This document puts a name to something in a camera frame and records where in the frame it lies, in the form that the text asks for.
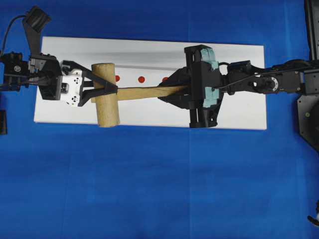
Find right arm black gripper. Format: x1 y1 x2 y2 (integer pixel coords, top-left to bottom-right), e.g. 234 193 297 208
158 45 224 128

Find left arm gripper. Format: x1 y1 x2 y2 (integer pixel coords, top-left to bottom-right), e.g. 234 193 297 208
28 54 118 107

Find wooden mallet hammer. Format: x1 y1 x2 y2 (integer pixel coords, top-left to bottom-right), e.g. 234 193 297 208
91 63 187 127

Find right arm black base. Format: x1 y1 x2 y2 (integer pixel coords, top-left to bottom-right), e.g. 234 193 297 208
297 0 319 151

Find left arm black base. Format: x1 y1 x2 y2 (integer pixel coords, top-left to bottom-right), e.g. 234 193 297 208
0 108 7 135

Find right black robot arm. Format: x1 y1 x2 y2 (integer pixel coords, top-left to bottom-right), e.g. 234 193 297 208
160 45 319 128

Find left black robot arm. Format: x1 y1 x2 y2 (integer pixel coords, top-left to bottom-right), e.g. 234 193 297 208
0 52 118 107

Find middle red dot mark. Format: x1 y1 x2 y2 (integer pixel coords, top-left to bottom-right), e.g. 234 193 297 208
138 76 145 83

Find small white raised block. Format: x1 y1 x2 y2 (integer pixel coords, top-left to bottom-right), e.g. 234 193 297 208
114 64 175 88

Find large white foam board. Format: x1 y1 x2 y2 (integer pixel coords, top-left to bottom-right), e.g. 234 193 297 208
34 36 267 130

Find black clip bottom right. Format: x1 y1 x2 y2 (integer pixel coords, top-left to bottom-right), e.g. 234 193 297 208
307 201 319 227

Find right wrist camera teal foam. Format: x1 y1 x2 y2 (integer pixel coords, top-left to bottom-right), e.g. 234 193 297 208
200 48 220 108

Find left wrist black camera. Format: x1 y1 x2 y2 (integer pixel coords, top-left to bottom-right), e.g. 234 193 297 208
0 5 52 60

